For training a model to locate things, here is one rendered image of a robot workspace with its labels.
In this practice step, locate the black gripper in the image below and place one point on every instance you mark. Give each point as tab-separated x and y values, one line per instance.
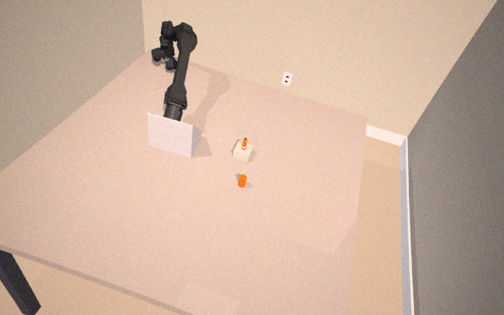
171	63

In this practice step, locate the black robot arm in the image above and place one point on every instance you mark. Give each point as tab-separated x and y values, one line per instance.
186	43

